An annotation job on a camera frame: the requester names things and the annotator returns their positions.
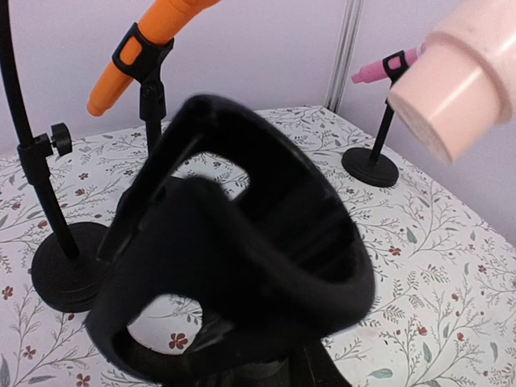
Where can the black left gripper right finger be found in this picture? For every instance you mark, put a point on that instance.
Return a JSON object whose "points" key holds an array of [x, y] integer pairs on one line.
{"points": [[262, 169]]}

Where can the orange microphone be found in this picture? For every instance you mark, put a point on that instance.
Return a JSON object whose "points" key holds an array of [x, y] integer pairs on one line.
{"points": [[161, 23]]}

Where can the short black mic stand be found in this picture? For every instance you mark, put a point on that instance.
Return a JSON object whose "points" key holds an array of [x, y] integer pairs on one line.
{"points": [[370, 166]]}

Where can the right aluminium frame post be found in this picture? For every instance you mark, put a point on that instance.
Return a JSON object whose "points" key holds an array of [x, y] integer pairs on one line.
{"points": [[347, 40]]}

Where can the pink microphone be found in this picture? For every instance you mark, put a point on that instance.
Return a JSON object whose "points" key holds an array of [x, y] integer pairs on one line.
{"points": [[391, 67]]}

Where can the beige microphone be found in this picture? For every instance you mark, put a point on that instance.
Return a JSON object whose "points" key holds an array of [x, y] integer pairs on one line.
{"points": [[464, 83]]}

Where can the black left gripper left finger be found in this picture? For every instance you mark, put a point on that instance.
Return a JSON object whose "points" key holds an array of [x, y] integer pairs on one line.
{"points": [[266, 285]]}

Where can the tall black mic stand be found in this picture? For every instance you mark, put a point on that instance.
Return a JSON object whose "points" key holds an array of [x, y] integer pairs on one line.
{"points": [[64, 272]]}

